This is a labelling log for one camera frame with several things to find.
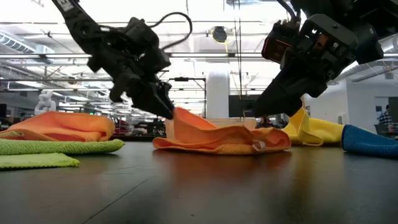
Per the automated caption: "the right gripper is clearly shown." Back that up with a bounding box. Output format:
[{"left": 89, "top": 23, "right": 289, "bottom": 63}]
[{"left": 254, "top": 14, "right": 358, "bottom": 118}]

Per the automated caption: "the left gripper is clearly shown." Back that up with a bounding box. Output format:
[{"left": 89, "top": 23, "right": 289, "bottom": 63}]
[{"left": 88, "top": 17, "right": 175, "bottom": 119}]

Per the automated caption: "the yellow microfiber towel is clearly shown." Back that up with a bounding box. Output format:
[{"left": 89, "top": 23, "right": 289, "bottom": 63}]
[{"left": 281, "top": 107, "right": 346, "bottom": 147}]

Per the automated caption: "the amber microfiber towel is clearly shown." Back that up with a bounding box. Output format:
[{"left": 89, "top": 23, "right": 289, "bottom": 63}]
[{"left": 152, "top": 107, "right": 292, "bottom": 156}]

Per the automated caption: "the blue microfiber towel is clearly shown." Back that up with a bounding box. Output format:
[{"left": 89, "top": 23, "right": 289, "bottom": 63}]
[{"left": 341, "top": 124, "right": 398, "bottom": 158}]

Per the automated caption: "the orange microfiber towel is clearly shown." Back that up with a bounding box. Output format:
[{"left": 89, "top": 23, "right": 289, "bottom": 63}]
[{"left": 0, "top": 111, "right": 116, "bottom": 142}]

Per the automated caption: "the green microfiber towel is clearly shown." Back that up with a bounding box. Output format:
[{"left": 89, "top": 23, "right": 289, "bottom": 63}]
[{"left": 0, "top": 138, "right": 126, "bottom": 170}]

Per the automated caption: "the black monitor screen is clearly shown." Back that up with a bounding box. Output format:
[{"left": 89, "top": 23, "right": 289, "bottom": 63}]
[{"left": 228, "top": 95, "right": 264, "bottom": 118}]

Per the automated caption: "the orange translucent plastic bin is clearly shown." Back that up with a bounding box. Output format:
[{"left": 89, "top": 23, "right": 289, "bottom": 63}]
[{"left": 164, "top": 117, "right": 257, "bottom": 141}]

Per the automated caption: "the white round column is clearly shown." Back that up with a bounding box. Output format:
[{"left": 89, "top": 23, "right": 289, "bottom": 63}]
[{"left": 206, "top": 68, "right": 231, "bottom": 119}]

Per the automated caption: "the dark office chair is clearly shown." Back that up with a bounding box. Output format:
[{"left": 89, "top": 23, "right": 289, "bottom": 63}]
[{"left": 374, "top": 123, "right": 388, "bottom": 138}]

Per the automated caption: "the person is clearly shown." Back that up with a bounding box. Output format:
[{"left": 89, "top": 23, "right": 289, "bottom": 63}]
[{"left": 377, "top": 104, "right": 398, "bottom": 132}]

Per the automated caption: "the white robot figure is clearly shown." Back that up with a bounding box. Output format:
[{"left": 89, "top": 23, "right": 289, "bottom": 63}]
[{"left": 34, "top": 89, "right": 57, "bottom": 116}]

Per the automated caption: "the black metal stand frame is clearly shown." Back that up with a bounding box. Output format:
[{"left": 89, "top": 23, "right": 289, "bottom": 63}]
[{"left": 160, "top": 76, "right": 207, "bottom": 119}]

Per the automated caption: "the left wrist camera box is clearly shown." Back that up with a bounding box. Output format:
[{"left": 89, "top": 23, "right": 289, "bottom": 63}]
[{"left": 139, "top": 45, "right": 172, "bottom": 76}]

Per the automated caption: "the black aluminium table frame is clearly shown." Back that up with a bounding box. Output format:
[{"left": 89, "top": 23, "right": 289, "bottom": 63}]
[{"left": 110, "top": 133, "right": 165, "bottom": 142}]

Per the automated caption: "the black power cable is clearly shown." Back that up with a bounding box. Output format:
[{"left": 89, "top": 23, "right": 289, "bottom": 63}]
[{"left": 232, "top": 0, "right": 244, "bottom": 100}]

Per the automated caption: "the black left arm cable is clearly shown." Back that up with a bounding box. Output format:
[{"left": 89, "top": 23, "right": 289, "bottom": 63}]
[{"left": 150, "top": 11, "right": 193, "bottom": 51}]

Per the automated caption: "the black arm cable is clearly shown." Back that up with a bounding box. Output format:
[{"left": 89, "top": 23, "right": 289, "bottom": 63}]
[
  {"left": 276, "top": 0, "right": 296, "bottom": 22},
  {"left": 150, "top": 11, "right": 193, "bottom": 51}
]

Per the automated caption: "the ceiling cable reel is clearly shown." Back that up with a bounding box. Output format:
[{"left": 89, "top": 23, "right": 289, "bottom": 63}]
[{"left": 210, "top": 26, "right": 229, "bottom": 44}]

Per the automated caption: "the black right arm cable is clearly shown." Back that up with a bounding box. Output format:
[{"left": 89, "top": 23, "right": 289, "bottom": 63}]
[{"left": 276, "top": 0, "right": 296, "bottom": 22}]

